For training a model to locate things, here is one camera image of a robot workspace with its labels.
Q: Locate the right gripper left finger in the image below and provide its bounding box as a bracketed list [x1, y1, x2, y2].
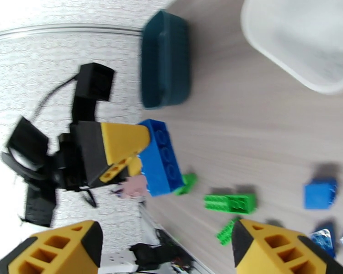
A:
[0, 220, 103, 274]

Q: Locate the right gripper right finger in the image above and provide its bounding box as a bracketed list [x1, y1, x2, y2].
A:
[231, 219, 343, 274]

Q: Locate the long blue lego brick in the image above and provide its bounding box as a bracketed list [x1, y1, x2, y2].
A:
[138, 118, 187, 197]

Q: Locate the long green lego brick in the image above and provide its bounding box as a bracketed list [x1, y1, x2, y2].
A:
[173, 173, 198, 196]
[215, 216, 242, 247]
[204, 195, 232, 213]

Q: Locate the small green lego brick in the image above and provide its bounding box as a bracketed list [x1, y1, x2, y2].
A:
[228, 192, 258, 215]

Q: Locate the pink object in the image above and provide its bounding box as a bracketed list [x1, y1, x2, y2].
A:
[122, 176, 149, 200]

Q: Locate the teal plastic container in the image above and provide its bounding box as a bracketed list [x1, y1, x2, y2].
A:
[140, 10, 193, 109]

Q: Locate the white plastic container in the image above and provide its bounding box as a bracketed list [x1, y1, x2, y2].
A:
[240, 0, 343, 95]

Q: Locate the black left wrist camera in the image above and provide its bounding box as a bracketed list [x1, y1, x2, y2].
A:
[72, 62, 116, 124]

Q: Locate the black left camera cable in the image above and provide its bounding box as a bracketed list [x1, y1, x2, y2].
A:
[32, 76, 79, 122]

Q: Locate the aluminium side rail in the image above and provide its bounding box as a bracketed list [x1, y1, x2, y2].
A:
[138, 196, 209, 274]

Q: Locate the aluminium frame post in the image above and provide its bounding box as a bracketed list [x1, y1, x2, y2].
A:
[0, 22, 145, 42]

